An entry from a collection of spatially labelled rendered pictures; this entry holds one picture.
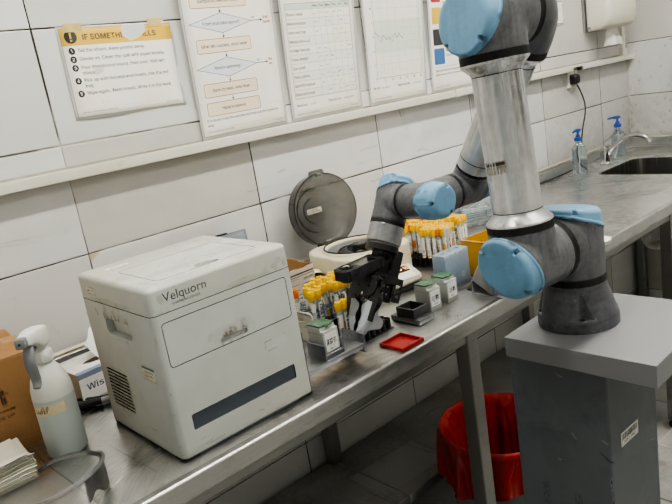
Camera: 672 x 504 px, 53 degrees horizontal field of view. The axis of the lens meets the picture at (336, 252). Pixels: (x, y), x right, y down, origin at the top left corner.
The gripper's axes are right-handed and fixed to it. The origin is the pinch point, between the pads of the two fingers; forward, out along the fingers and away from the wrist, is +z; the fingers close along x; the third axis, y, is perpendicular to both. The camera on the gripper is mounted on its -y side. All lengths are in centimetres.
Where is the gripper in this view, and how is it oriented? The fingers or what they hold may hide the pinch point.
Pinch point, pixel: (355, 335)
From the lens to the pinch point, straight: 141.1
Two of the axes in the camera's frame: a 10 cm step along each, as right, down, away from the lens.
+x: -6.7, -0.7, 7.4
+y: 7.1, 2.4, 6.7
